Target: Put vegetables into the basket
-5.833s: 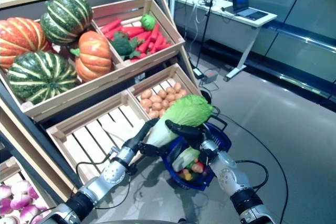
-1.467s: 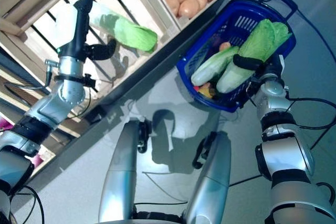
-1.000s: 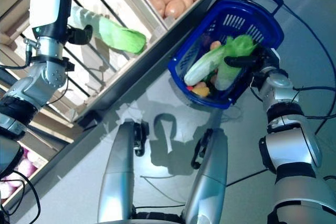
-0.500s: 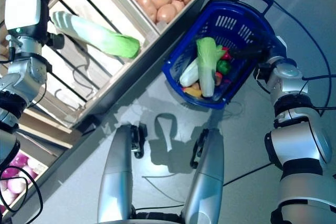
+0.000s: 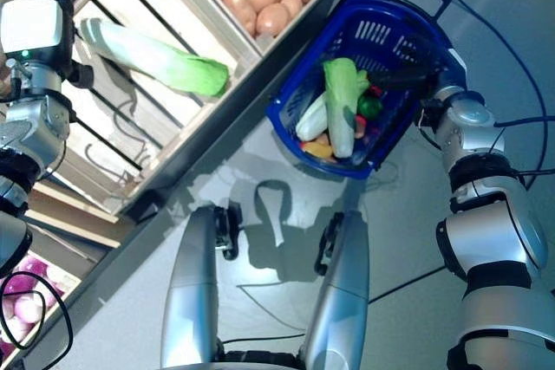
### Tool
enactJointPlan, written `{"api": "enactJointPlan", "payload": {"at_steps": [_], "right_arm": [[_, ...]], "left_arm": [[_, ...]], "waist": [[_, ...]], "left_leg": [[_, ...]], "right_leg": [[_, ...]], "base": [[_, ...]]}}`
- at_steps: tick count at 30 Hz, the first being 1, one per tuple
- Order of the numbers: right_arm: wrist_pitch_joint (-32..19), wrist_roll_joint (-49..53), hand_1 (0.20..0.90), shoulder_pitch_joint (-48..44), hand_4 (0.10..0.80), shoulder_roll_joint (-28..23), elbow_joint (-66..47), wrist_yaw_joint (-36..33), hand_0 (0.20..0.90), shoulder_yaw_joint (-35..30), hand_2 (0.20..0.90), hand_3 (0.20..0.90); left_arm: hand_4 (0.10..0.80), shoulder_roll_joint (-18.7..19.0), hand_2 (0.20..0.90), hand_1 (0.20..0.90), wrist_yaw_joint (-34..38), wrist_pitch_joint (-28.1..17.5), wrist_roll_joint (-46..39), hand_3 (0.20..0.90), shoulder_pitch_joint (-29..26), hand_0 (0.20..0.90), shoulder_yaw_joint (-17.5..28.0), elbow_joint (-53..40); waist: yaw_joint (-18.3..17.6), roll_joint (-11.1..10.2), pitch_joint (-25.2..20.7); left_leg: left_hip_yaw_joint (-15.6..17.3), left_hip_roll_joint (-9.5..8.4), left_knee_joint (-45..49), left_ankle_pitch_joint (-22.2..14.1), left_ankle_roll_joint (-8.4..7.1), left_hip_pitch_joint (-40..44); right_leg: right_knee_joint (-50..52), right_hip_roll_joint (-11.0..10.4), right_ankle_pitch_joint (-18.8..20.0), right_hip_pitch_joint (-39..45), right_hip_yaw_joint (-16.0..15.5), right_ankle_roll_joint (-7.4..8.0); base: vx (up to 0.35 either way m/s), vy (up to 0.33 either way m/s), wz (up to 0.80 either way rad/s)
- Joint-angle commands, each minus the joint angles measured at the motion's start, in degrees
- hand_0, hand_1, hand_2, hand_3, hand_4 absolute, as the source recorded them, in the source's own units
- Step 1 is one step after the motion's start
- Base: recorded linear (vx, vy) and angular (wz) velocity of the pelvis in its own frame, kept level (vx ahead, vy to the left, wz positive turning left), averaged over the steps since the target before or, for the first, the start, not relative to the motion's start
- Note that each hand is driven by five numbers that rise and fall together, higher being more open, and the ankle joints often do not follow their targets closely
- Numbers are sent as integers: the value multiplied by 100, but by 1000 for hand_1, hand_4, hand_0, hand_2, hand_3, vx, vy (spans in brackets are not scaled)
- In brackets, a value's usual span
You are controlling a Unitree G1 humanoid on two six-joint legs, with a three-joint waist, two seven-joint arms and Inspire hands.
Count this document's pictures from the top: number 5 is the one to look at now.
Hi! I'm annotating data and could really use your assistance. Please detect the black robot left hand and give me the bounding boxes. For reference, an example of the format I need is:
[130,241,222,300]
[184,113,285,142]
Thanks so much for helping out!
[54,0,95,88]

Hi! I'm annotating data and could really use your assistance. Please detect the green white napa cabbage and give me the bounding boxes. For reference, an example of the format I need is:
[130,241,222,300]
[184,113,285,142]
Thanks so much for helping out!
[322,56,370,159]
[295,91,330,142]
[80,17,230,97]

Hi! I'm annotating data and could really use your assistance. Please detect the blue plastic shopping basket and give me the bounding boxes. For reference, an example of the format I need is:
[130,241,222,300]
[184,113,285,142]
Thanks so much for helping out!
[264,0,467,180]

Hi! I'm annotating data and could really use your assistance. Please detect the wooden slatted cabbage crate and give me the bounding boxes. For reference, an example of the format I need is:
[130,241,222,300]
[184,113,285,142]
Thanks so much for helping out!
[0,0,265,215]

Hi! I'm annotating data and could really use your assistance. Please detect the wooden onion display shelf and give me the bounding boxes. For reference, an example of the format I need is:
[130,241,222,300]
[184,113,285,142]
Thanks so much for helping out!
[0,174,131,370]

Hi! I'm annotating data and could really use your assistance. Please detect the wooden potato crate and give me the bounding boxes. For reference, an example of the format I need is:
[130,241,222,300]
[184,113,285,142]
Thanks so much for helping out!
[171,0,365,59]

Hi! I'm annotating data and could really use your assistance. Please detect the purple white onion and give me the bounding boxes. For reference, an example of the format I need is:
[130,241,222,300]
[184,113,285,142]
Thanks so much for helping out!
[2,272,40,297]
[15,295,49,323]

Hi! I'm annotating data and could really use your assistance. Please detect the yellow bell pepper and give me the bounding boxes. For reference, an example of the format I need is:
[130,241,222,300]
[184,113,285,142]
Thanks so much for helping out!
[301,140,335,159]

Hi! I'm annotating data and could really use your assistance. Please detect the small green bell pepper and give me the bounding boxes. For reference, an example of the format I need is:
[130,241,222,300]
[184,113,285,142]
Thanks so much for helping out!
[357,95,383,119]

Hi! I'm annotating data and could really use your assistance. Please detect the wooden onion crate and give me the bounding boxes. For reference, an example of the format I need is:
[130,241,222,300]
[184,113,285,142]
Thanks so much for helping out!
[0,248,83,370]

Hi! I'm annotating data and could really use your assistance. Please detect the black robot pelvis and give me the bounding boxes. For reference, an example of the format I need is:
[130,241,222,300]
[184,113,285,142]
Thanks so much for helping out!
[214,339,307,370]

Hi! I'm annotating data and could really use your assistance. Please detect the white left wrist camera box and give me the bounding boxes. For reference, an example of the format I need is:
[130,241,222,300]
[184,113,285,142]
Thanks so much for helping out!
[0,0,66,62]

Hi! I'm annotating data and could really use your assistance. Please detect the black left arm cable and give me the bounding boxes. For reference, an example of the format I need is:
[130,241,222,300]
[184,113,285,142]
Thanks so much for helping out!
[0,272,75,370]

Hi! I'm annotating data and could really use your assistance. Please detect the long black floor cable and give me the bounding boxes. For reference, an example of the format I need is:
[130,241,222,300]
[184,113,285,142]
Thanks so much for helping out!
[450,0,548,191]

